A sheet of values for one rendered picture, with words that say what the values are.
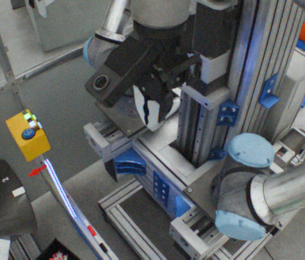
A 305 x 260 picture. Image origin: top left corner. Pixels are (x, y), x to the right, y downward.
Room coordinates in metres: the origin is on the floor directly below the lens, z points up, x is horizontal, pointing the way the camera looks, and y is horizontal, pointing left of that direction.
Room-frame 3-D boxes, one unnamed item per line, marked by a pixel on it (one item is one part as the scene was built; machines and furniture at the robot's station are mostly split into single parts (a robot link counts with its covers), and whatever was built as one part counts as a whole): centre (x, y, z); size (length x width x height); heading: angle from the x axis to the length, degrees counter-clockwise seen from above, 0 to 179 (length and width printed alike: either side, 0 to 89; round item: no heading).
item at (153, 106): (0.35, -0.02, 1.46); 0.06 x 0.03 x 0.09; 131
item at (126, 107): (0.81, 0.07, 1.09); 0.15 x 0.15 x 0.10
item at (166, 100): (0.33, -0.01, 1.51); 0.05 x 0.02 x 0.09; 41
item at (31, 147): (0.67, 0.46, 1.02); 0.16 x 0.10 x 0.11; 40
